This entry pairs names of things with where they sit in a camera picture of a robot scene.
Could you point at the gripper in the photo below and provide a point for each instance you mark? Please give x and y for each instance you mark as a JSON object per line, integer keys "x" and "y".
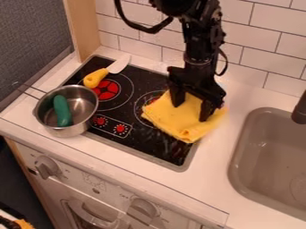
{"x": 196, "y": 80}

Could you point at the yellow cloth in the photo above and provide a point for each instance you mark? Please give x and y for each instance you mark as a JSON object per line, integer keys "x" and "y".
{"x": 181, "y": 119}

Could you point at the silver pot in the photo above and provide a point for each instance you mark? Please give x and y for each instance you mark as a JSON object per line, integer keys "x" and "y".
{"x": 67, "y": 111}

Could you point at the toy stove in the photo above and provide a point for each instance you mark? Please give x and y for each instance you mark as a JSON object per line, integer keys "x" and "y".
{"x": 131, "y": 116}

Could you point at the toy sink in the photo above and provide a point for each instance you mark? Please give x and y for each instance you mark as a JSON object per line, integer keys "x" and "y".
{"x": 271, "y": 161}

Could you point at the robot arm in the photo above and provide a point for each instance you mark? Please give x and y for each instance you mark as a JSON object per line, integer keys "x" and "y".
{"x": 201, "y": 28}

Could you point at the green toy cucumber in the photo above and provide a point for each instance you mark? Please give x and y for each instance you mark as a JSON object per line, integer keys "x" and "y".
{"x": 62, "y": 111}

